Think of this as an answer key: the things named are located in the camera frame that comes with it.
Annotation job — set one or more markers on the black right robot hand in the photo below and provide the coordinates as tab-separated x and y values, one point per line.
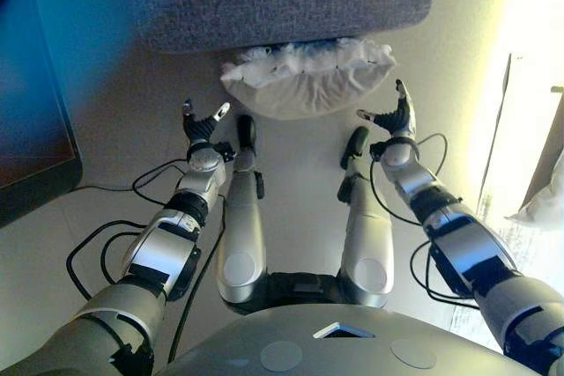
398	123

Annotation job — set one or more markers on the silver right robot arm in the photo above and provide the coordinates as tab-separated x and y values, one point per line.
467	239

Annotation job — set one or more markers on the dark screen panel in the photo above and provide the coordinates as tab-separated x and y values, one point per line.
31	107

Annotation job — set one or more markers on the grey robot torso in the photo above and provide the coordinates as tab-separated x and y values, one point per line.
343	345

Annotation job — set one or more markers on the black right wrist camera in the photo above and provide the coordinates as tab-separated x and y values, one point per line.
376	150

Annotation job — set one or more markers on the beige upholstered bed frame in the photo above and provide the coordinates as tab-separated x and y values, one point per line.
548	151

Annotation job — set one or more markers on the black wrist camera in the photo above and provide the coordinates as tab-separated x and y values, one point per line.
376	150
224	150

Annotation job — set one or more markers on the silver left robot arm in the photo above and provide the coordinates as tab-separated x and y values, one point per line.
154	248

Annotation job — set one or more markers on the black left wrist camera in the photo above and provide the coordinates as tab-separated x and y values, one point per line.
224	150

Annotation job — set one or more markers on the white fringed bedspread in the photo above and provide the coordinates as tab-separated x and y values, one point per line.
542	208

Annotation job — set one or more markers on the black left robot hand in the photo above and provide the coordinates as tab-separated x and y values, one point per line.
200	129

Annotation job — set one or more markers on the white fringed cushion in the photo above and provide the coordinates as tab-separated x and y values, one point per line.
308	90

